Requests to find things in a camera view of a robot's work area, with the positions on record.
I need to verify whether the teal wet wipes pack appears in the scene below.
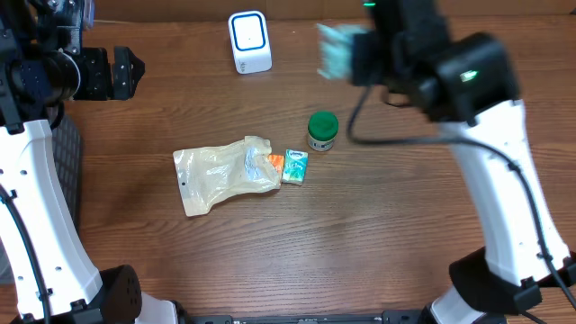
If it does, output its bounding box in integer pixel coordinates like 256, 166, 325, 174
316, 23, 368, 80

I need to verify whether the green capped bottle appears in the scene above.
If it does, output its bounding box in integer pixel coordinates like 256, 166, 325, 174
308, 111, 339, 151

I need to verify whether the beige plastic pouch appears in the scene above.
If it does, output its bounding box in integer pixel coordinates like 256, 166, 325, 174
173, 136, 281, 217

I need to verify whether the teal tissue pack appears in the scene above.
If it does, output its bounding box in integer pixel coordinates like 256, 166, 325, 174
282, 149, 308, 185

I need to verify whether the orange tissue pack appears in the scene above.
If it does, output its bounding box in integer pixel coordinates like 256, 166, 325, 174
267, 154, 285, 176

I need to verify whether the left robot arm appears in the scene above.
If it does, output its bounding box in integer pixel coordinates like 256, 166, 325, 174
1, 0, 189, 323

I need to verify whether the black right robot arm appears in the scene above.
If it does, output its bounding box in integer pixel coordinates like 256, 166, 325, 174
352, 1, 575, 323

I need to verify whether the white barcode scanner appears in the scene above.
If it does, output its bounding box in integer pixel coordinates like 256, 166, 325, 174
228, 11, 273, 75

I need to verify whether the cardboard backdrop panel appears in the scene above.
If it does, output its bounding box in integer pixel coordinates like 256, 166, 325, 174
94, 0, 575, 23

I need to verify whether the grey plastic mesh basket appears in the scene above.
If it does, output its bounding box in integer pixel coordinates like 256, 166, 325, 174
52, 115, 84, 230

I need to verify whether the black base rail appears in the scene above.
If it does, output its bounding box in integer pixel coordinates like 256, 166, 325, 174
185, 310, 421, 324

